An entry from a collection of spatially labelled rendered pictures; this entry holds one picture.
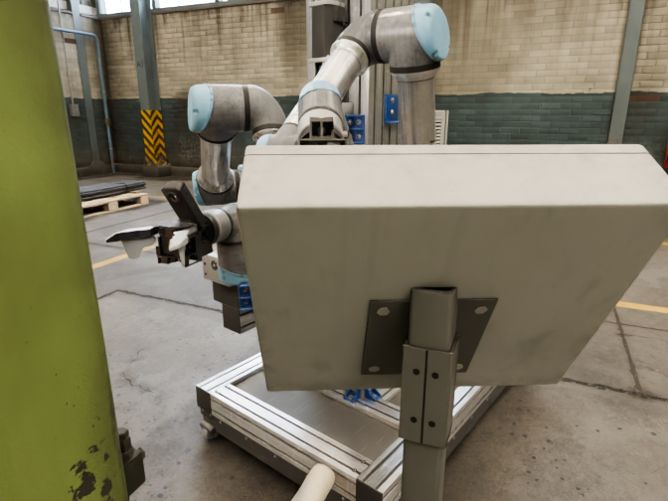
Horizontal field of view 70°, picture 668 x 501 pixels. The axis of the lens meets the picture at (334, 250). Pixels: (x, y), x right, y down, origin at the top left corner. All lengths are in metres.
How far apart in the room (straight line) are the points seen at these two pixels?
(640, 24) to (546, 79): 1.17
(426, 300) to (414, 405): 0.10
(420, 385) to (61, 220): 0.32
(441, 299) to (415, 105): 0.79
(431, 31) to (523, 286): 0.75
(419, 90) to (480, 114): 6.31
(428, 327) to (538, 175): 0.15
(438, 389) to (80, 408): 0.29
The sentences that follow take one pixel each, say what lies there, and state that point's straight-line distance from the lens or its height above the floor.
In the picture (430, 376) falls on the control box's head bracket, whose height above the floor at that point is 1.00.
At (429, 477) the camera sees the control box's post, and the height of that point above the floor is 0.89.
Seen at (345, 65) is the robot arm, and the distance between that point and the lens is 1.11.
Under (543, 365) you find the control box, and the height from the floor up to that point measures 0.96.
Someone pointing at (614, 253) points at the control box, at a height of 1.11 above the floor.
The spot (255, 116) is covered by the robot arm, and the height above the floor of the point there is 1.21.
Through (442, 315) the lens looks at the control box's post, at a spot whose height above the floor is 1.06.
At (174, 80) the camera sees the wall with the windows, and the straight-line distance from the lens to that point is 9.89.
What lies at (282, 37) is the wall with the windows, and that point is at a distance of 8.59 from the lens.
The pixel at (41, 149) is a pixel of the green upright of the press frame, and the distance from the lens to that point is 0.26.
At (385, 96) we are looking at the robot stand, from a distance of 1.57.
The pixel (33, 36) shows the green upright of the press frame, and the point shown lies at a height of 1.26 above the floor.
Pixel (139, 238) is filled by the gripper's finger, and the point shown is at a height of 0.99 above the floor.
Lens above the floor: 1.23
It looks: 16 degrees down
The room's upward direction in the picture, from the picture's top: straight up
